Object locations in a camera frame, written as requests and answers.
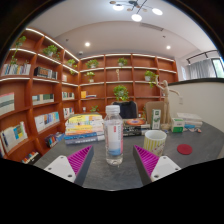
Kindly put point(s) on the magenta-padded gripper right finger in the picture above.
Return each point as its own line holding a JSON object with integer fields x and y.
{"x": 161, "y": 166}

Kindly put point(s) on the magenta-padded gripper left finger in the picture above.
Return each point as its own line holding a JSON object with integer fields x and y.
{"x": 63, "y": 166}

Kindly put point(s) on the clear plastic water bottle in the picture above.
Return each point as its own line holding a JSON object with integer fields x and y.
{"x": 113, "y": 140}

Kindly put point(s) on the yellow white striped mug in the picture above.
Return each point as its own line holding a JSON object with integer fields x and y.
{"x": 155, "y": 141}

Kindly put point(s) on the flat round red coaster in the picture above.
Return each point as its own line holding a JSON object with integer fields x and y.
{"x": 184, "y": 149}

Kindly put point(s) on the colourful book stack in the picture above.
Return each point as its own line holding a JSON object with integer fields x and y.
{"x": 83, "y": 128}

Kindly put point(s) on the tall green white carton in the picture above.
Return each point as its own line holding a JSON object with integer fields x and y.
{"x": 155, "y": 119}

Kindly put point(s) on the white book stack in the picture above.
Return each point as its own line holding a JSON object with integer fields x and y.
{"x": 190, "y": 118}

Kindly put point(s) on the dark office chair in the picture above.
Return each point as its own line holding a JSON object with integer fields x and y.
{"x": 128, "y": 109}

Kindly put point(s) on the wooden artist mannequin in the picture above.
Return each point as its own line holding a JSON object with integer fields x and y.
{"x": 165, "y": 100}

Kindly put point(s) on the wooden shelf unit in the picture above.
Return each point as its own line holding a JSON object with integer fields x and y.
{"x": 110, "y": 76}

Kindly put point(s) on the grey curtain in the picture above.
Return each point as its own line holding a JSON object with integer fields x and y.
{"x": 201, "y": 69}

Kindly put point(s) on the window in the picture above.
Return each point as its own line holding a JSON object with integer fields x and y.
{"x": 219, "y": 68}

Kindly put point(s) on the recessed ceiling spotlight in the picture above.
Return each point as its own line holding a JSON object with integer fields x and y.
{"x": 87, "y": 44}
{"x": 168, "y": 47}

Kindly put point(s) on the ceiling air vent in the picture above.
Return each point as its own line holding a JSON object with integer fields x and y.
{"x": 151, "y": 26}

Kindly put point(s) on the branched ceiling lamp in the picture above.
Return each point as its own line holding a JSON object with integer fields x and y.
{"x": 136, "y": 17}

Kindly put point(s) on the white wall socket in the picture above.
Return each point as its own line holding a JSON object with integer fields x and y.
{"x": 180, "y": 99}

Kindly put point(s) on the black track light rail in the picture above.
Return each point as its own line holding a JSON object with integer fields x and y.
{"x": 206, "y": 54}

